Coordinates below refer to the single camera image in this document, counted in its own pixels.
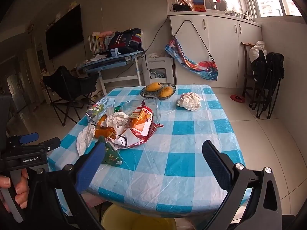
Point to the loose white papers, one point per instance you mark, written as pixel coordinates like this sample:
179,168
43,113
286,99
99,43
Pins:
96,57

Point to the white cabinet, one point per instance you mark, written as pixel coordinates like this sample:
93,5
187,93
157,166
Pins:
225,52

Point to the red slipper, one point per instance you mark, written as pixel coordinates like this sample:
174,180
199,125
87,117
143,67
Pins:
237,98

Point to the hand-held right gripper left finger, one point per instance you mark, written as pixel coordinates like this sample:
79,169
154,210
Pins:
92,164

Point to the green snack wrapper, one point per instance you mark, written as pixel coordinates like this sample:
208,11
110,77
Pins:
111,157

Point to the yellow plush toy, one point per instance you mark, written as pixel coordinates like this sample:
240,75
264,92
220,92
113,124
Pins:
72,6

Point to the pink plush toy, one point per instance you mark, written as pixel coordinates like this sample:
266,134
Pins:
106,33

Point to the row of books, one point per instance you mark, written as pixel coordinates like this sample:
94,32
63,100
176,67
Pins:
94,43

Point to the white cloth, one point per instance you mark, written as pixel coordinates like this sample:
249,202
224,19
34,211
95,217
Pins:
153,55

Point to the red snack bag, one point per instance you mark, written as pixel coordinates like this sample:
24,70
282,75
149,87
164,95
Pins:
141,124

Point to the large white tissue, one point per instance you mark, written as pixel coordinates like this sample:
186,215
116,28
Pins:
189,101

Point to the milk carton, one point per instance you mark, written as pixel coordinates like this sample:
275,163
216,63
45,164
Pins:
96,110

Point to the person's left hand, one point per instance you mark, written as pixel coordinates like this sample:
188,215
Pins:
22,195

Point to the clear plastic bottle green label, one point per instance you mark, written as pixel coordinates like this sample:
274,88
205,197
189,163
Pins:
114,110

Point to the yellow mango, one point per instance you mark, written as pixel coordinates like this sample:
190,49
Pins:
153,87
166,91

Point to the colourful printed tote bag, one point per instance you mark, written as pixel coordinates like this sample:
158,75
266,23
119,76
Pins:
191,64

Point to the black shoes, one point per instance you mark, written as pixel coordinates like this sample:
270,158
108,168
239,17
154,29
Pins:
182,7

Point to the clear plastic container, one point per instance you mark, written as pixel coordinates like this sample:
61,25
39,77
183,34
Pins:
153,110

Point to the blue checked tablecloth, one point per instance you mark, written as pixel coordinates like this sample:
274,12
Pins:
182,148

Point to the colourful printed box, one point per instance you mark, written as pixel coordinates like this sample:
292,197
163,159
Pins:
199,6

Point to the white plastic seat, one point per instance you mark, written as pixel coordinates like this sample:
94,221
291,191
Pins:
215,4

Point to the small items on windowsill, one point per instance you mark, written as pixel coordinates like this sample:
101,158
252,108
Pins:
239,14

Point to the white plastic bag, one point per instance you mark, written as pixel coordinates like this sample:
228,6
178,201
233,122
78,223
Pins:
256,50

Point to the yellow plastic basin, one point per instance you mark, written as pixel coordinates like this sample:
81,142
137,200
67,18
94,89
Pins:
134,220

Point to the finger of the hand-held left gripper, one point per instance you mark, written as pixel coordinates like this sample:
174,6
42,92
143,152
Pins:
45,145
28,138

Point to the black wall television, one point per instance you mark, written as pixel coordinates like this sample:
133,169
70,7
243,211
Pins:
64,33

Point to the small blue desk gadget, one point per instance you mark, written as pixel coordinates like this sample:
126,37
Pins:
114,52

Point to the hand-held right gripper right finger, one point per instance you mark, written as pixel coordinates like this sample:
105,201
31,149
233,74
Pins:
215,165

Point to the dark wooden chair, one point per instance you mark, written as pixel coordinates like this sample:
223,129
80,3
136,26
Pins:
247,81

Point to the blue study desk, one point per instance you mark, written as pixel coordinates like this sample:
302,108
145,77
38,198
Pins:
108,61

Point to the orange peel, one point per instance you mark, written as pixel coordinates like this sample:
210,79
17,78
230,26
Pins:
103,133

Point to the dark striped backpack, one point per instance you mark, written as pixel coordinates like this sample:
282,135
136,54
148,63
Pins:
124,40

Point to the black folding camp chair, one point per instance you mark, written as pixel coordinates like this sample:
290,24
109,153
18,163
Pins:
64,83

